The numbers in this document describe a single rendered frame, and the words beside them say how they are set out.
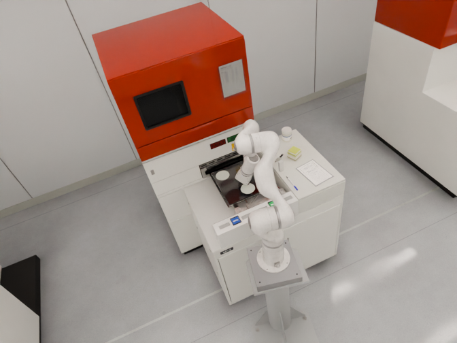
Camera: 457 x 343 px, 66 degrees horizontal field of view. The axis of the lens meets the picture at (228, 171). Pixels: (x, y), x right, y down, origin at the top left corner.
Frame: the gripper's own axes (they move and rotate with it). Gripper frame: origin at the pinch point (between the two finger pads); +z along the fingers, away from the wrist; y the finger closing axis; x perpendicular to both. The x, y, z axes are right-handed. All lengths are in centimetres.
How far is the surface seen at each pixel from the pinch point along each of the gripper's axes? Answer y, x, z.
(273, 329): 77, -49, 65
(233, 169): -10.7, 12.2, 8.0
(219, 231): 7.5, -41.8, -7.1
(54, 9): -208, 42, -3
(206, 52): -53, 14, -71
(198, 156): -35.4, 1.5, 2.0
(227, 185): -7.2, -3.1, 6.4
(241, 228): 17.1, -33.1, -8.7
